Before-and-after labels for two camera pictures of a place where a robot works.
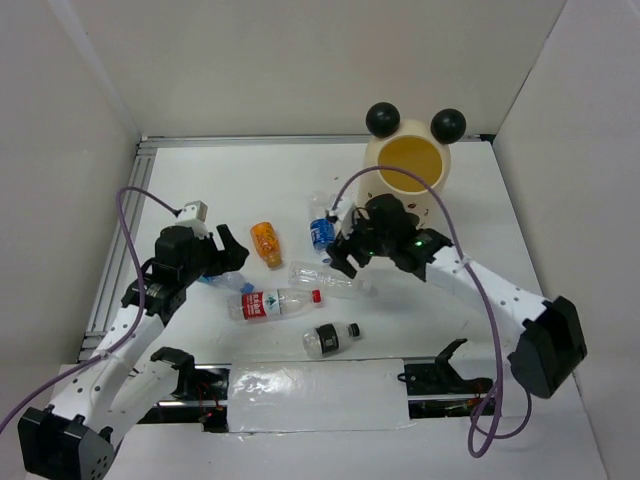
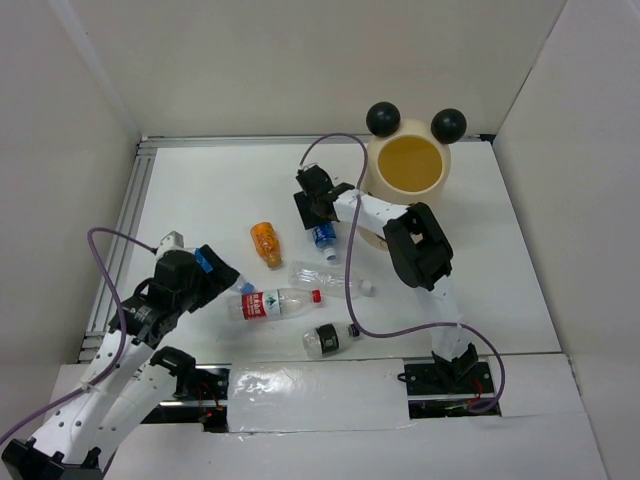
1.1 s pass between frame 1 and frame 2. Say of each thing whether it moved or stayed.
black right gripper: moved
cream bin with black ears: stayed
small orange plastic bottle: stayed
